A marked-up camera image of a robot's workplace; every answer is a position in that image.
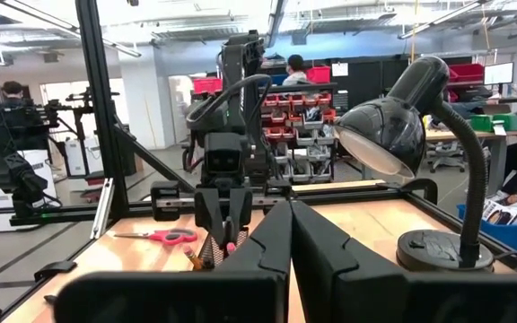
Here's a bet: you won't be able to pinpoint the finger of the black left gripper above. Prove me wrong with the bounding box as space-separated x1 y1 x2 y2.
194 187 226 248
227 187 254 246

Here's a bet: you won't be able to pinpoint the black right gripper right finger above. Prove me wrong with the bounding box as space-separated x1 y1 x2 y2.
290 199 517 323

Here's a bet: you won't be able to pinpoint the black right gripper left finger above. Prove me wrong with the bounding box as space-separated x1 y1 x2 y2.
54 200 294 323

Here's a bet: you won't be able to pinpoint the red-handled scissors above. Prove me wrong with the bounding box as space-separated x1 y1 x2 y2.
113 227 199 247

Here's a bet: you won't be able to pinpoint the black mesh desk organizer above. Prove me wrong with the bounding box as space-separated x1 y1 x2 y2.
197 228 250 271

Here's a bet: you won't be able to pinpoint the grey office chair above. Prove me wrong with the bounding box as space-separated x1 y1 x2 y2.
425 141 467 175

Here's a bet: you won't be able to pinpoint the parts bin rack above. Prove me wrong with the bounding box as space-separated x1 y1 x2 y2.
258 82 338 185

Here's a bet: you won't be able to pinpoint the red plastic bin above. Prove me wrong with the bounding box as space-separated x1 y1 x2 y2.
192 76 223 95
446 63 486 84
305 65 332 84

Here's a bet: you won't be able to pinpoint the black robot station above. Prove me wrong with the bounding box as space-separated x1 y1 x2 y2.
38 87 120 179

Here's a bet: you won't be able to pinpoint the white cardboard box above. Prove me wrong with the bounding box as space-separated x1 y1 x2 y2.
0 149 57 211

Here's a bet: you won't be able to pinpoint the magazines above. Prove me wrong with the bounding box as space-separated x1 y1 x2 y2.
481 190 517 225

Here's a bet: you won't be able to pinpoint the black gooseneck desk lamp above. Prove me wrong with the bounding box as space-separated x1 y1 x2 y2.
333 56 495 273

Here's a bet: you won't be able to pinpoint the wooden work table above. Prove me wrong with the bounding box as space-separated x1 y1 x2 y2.
424 126 517 198

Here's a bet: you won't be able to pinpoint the green plastic bin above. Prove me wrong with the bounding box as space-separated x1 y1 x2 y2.
469 114 495 133
492 113 517 132

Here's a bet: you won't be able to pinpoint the white screen monitor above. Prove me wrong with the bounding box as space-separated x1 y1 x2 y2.
483 61 515 86

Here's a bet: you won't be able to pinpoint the silver aluminium rail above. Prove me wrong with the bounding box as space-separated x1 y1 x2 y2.
90 178 115 240

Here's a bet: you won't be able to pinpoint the black frame clip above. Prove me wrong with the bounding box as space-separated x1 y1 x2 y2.
32 259 79 284

